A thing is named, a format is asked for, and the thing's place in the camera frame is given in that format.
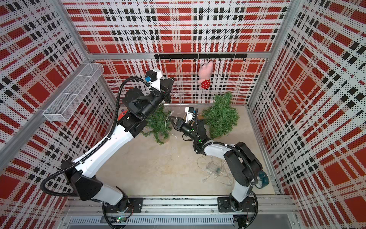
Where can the white wire mesh basket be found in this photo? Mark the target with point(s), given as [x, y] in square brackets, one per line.
[66, 103]

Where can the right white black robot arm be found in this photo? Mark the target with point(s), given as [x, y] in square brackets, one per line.
[243, 165]

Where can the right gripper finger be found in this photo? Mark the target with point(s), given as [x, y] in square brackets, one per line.
[173, 118]
[174, 123]

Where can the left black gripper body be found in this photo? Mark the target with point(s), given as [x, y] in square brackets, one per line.
[165, 95]

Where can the right clear string light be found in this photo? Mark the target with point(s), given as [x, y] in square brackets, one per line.
[215, 169]

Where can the pink pig plush toy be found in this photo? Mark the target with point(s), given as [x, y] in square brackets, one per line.
[205, 73]

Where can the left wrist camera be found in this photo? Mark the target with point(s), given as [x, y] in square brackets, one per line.
[153, 78]

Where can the small green christmas tree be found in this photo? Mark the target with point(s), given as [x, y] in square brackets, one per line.
[221, 117]
[158, 125]

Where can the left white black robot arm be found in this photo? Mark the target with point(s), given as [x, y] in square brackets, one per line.
[137, 99]

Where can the black wall hook rail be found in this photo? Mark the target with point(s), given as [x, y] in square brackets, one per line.
[205, 56]

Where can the teal alarm clock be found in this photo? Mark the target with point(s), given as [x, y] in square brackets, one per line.
[262, 180]

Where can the red shark plush toy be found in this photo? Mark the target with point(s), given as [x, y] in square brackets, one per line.
[122, 114]

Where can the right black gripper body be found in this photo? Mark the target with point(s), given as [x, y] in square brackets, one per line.
[185, 127]

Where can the right small green christmas tree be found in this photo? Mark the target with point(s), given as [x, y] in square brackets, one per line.
[221, 117]

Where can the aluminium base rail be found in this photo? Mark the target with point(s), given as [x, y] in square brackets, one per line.
[262, 211]

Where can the left small green christmas tree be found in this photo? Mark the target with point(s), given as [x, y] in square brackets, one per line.
[158, 125]

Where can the clear star string light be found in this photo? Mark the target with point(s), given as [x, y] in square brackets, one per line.
[175, 108]

